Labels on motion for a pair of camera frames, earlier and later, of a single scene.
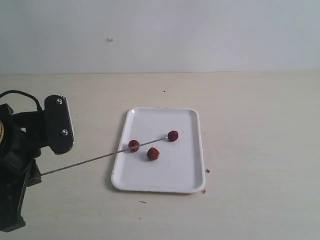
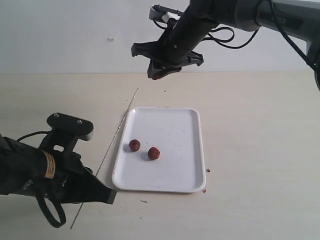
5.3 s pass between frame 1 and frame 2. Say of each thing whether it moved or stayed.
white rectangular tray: stayed
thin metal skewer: moved
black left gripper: moved
